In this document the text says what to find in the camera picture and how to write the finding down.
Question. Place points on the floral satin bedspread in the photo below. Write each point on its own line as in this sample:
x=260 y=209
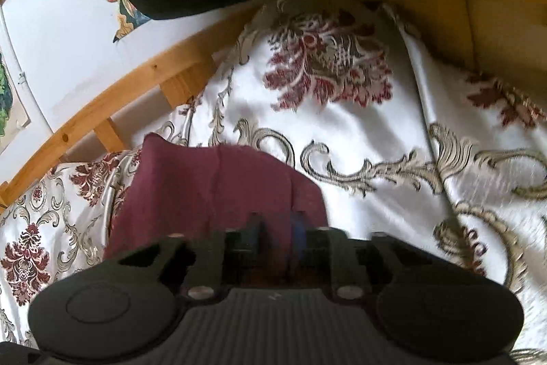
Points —
x=376 y=125

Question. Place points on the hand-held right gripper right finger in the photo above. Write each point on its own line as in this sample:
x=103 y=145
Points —
x=299 y=234

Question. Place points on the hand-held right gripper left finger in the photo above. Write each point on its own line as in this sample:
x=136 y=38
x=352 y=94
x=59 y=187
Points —
x=256 y=234

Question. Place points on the green wall poster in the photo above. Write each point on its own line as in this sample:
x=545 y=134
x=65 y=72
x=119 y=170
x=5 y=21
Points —
x=8 y=104

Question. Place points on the white wall pipe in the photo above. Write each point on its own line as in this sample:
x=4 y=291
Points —
x=25 y=68

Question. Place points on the maroon garment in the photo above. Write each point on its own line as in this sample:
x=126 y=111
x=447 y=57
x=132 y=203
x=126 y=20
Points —
x=192 y=185

